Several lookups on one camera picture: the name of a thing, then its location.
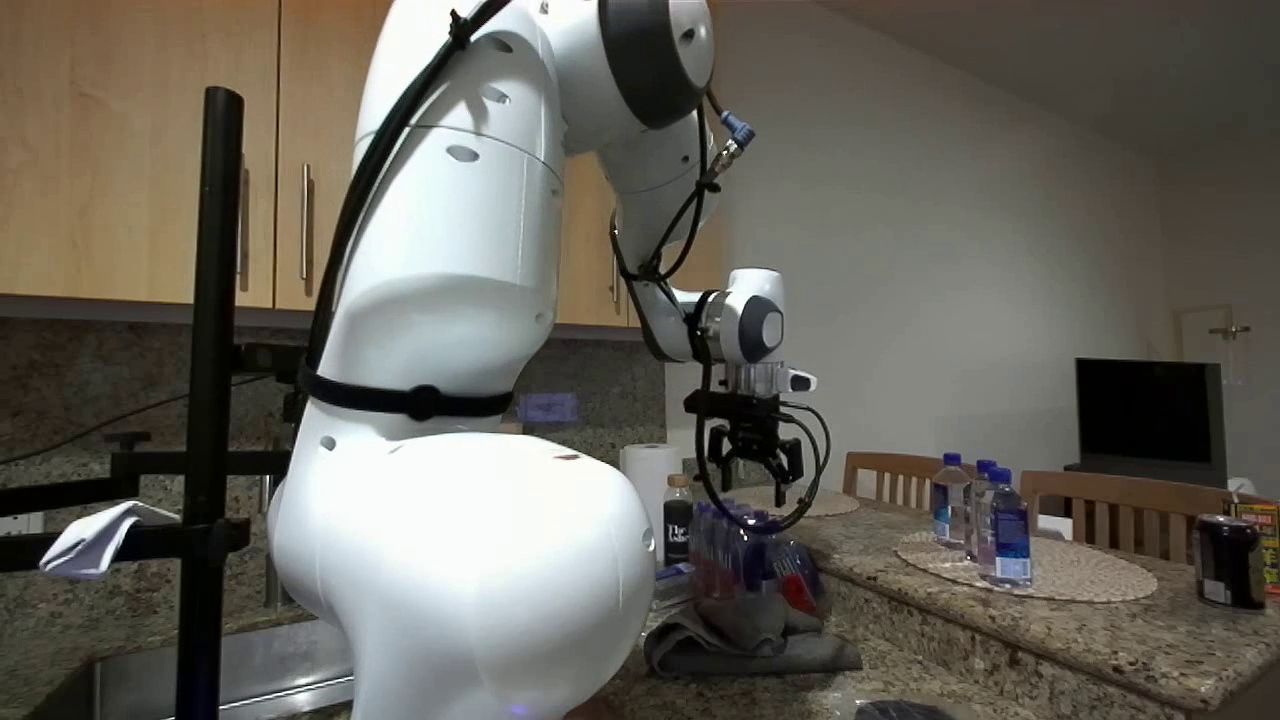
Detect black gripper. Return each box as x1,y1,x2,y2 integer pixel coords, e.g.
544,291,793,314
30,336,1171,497
683,387,814,500

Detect round woven placemat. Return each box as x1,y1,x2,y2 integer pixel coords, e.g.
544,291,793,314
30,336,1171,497
716,486,868,523
891,529,1165,609

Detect dark small bottle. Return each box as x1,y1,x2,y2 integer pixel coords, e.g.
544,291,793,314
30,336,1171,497
659,476,697,570

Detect white paper towel roll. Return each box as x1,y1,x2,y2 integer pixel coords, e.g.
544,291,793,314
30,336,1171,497
617,440,688,566

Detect clear water bottle blue label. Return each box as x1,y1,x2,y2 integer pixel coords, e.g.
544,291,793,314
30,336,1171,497
986,465,1039,592
930,450,974,551
970,456,1005,573

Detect flat screen monitor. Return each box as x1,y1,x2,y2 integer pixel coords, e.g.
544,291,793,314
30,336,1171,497
1071,356,1234,490

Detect black can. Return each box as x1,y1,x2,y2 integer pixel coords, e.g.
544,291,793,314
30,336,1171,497
1193,512,1270,612

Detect colourful snack package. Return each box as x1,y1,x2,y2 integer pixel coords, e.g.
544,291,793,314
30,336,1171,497
1245,494,1280,606

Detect stainless steel sink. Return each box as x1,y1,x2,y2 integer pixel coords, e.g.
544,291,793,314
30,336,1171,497
25,612,359,720

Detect black pole stand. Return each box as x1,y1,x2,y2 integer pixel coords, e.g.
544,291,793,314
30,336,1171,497
0,86,313,720

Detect white crumpled paper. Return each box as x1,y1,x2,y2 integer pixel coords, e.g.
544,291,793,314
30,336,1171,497
38,497,184,580

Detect wooden upper cabinet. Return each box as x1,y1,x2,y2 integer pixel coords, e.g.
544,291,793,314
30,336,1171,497
0,0,735,336

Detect wall outlet plate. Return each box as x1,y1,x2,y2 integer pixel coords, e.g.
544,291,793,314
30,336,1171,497
513,387,581,434

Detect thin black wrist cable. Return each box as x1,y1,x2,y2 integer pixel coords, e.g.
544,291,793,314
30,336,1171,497
610,86,837,536

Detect black strap on arm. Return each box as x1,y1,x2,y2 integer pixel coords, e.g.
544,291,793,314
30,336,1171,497
301,371,518,426

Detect thick black arm hose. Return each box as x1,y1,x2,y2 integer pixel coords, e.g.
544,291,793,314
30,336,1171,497
297,0,518,398

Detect metal cabinet handle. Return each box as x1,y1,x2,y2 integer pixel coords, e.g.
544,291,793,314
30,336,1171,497
297,159,319,301
234,159,257,296

